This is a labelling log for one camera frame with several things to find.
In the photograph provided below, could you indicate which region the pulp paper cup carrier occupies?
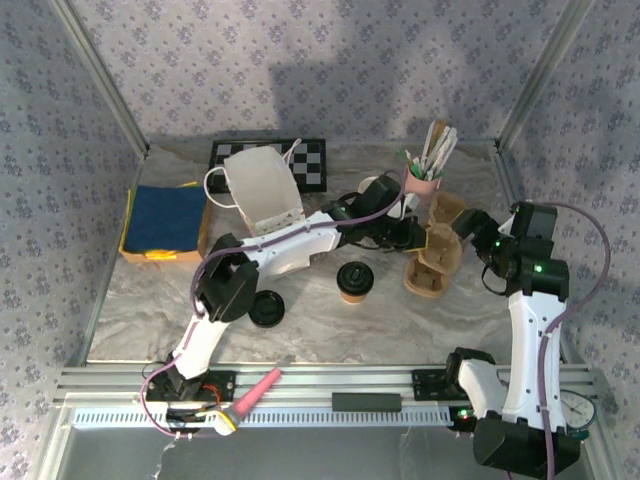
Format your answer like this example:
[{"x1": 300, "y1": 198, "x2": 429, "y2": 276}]
[
  {"x1": 403, "y1": 252, "x2": 450, "y2": 300},
  {"x1": 419, "y1": 191, "x2": 470, "y2": 279}
]

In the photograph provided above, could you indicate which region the wooden stirrer stick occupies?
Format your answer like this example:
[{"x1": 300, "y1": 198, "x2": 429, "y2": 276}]
[{"x1": 430, "y1": 118, "x2": 449, "y2": 164}]

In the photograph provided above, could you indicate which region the pink toy microphone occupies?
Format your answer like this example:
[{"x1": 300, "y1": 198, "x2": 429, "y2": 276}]
[{"x1": 212, "y1": 368, "x2": 284, "y2": 437}]

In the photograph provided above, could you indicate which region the pink holder cup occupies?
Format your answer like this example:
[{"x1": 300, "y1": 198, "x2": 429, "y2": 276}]
[{"x1": 402, "y1": 163, "x2": 444, "y2": 206}]

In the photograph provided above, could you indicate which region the white slotted cable duct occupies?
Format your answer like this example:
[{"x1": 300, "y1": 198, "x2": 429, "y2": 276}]
[{"x1": 72, "y1": 405, "x2": 459, "y2": 430}]

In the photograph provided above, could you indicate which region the black plastic cup lid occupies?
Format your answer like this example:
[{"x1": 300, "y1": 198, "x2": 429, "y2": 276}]
[
  {"x1": 335, "y1": 260, "x2": 375, "y2": 295},
  {"x1": 248, "y1": 289, "x2": 287, "y2": 330}
]

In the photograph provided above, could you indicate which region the black rectangular bar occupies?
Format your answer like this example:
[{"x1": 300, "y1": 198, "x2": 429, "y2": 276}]
[{"x1": 331, "y1": 392, "x2": 403, "y2": 414}]

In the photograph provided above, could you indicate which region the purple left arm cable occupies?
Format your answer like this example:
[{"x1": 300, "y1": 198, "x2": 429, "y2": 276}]
[{"x1": 139, "y1": 169, "x2": 407, "y2": 441}]

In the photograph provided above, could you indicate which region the teal desk clock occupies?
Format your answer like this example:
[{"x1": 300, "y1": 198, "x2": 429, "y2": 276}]
[{"x1": 559, "y1": 389, "x2": 597, "y2": 442}]

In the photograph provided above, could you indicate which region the small circuit board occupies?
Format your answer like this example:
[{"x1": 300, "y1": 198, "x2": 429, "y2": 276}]
[
  {"x1": 449, "y1": 405, "x2": 477, "y2": 432},
  {"x1": 164, "y1": 407, "x2": 214, "y2": 436}
]

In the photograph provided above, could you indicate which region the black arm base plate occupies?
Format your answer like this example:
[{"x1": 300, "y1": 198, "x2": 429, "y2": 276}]
[
  {"x1": 144, "y1": 367, "x2": 237, "y2": 404},
  {"x1": 410, "y1": 368, "x2": 504, "y2": 401}
]

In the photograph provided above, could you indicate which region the yellow cloth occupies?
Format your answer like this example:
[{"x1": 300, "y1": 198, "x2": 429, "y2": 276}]
[{"x1": 123, "y1": 179, "x2": 201, "y2": 262}]

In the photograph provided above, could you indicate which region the aluminium corner post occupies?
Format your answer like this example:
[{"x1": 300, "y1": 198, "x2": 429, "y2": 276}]
[
  {"x1": 47, "y1": 0, "x2": 151, "y2": 157},
  {"x1": 493, "y1": 0, "x2": 597, "y2": 154}
]

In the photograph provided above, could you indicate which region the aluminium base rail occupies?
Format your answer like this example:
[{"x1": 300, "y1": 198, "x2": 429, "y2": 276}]
[{"x1": 53, "y1": 363, "x2": 606, "y2": 407}]

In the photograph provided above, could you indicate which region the white cartoon print paper bag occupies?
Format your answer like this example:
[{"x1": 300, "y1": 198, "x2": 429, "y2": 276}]
[{"x1": 203, "y1": 138, "x2": 307, "y2": 239}]

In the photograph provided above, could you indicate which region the black and white chessboard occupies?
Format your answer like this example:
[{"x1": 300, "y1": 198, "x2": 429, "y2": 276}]
[{"x1": 207, "y1": 138, "x2": 329, "y2": 195}]

